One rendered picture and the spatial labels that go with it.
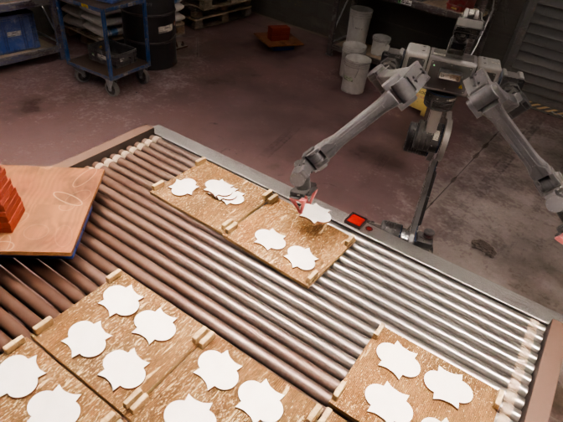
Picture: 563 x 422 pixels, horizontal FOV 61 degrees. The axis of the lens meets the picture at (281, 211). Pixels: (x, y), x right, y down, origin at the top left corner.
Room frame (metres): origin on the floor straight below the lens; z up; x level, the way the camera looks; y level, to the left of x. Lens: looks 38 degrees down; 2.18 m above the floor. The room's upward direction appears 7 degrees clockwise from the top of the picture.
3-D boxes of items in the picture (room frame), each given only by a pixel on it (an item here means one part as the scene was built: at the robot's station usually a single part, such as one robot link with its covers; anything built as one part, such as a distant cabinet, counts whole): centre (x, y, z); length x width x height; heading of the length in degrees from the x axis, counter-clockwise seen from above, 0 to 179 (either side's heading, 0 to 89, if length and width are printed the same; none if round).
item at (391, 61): (2.01, -0.38, 1.45); 0.09 x 0.08 x 0.12; 77
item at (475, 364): (1.36, 0.02, 0.90); 1.95 x 0.05 x 0.05; 60
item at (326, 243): (1.43, -0.05, 0.93); 0.41 x 0.35 x 0.02; 57
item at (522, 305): (1.69, -0.17, 0.89); 2.08 x 0.08 x 0.06; 60
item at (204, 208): (1.66, 0.31, 0.93); 0.41 x 0.35 x 0.02; 59
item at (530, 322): (1.62, -0.13, 0.90); 1.95 x 0.05 x 0.05; 60
